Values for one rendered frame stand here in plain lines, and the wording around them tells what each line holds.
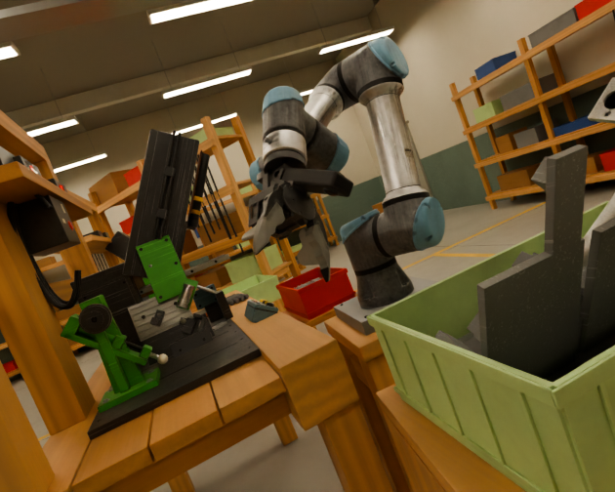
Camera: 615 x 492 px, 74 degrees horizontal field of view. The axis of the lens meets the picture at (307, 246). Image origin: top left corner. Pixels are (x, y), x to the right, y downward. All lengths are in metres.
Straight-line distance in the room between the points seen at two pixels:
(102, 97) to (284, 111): 8.19
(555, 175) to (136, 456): 0.82
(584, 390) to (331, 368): 0.57
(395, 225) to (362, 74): 0.38
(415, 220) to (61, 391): 0.99
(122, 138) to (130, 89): 2.16
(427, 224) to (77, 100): 8.29
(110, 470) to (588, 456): 0.75
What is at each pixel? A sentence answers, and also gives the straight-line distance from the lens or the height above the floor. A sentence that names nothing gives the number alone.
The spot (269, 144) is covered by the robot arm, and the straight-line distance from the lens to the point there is 0.70.
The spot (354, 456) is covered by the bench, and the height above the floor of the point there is 0.64.
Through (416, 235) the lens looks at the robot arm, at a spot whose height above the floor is 1.03.
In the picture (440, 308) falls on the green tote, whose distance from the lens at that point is 0.84.
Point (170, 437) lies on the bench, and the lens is 0.90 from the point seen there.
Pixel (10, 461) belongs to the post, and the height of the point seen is 0.97.
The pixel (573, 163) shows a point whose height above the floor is 1.13.
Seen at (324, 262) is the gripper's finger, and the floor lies 1.10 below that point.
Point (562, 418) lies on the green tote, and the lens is 0.46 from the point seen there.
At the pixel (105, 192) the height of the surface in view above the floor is 2.22.
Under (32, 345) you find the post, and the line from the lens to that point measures 1.29.
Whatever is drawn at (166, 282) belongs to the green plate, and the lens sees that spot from 1.46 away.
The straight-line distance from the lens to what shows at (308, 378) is 0.91.
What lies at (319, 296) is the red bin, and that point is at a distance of 1.53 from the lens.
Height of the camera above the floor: 1.19
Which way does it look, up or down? 5 degrees down
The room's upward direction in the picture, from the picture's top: 21 degrees counter-clockwise
